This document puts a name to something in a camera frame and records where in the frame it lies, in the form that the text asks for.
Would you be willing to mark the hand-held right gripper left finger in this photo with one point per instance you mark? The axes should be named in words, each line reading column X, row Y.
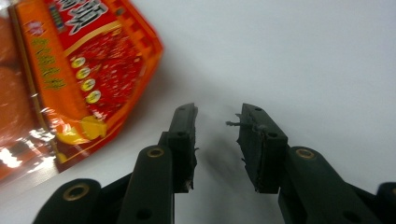
column 179, row 146

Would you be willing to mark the red orange snack packet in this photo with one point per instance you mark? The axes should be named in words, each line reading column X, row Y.
column 77, row 71

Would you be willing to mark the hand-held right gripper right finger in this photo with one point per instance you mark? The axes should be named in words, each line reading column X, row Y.
column 267, row 155

